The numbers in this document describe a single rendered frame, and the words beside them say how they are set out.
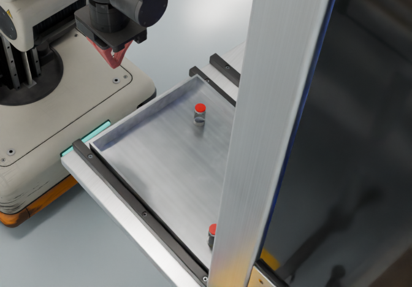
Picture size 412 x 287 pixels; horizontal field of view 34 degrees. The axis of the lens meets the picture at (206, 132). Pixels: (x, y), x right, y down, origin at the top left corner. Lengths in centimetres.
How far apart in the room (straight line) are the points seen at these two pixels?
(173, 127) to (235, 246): 53
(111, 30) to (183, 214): 36
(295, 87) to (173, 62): 206
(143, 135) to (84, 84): 89
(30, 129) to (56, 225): 33
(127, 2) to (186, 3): 189
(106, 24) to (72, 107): 110
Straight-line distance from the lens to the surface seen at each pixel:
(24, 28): 166
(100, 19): 100
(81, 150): 124
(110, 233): 216
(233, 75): 135
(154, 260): 114
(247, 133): 62
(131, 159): 124
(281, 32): 51
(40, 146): 202
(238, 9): 280
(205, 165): 124
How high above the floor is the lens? 191
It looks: 54 degrees down
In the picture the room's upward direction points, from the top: 6 degrees clockwise
